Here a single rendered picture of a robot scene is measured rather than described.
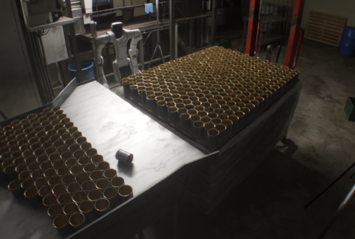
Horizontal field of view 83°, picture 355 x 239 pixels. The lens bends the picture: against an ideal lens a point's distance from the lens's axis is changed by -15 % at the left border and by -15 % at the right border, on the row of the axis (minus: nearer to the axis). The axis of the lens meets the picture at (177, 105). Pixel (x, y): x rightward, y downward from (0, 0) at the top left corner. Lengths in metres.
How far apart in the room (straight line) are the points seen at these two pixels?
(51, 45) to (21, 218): 2.89
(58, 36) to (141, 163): 2.82
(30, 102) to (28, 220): 2.53
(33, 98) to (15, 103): 0.26
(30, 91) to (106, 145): 2.23
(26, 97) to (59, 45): 0.92
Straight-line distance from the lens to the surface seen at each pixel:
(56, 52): 3.85
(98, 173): 1.28
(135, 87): 1.99
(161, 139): 1.52
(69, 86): 2.25
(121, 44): 2.65
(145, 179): 1.28
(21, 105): 3.64
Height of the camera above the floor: 2.03
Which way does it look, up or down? 31 degrees down
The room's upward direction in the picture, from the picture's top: straight up
